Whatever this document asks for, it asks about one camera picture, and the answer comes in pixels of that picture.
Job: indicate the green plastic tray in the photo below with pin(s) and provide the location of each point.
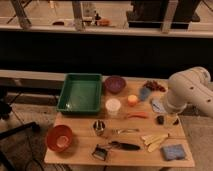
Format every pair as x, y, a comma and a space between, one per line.
80, 94

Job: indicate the small black object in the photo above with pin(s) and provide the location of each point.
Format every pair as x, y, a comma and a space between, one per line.
160, 120

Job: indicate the red grapes bunch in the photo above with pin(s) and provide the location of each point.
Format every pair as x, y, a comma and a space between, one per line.
154, 86

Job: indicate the purple bowl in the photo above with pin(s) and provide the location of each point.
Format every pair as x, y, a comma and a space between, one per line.
115, 84

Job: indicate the metal measuring cup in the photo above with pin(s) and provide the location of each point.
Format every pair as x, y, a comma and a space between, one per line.
99, 127

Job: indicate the yellow banana bunch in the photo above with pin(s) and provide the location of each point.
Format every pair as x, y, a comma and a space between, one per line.
153, 141

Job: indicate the white plastic cup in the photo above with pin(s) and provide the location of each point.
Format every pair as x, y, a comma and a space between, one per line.
113, 106

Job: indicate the silver spoon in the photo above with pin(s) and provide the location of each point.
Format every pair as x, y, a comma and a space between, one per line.
120, 131

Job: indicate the orange ball fruit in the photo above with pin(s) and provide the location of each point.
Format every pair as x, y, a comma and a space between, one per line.
132, 100

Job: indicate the orange bowl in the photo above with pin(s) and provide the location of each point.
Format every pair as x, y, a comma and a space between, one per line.
59, 138

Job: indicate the blue brush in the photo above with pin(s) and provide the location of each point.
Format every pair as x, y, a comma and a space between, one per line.
144, 93

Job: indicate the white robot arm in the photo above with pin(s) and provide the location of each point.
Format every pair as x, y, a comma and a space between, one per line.
189, 86

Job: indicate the orange carrot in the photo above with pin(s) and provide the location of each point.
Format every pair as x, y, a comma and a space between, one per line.
138, 115

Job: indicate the small metal grater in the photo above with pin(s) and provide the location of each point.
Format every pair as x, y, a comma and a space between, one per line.
100, 153

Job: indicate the blue sponge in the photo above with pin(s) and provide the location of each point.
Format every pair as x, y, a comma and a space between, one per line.
173, 152

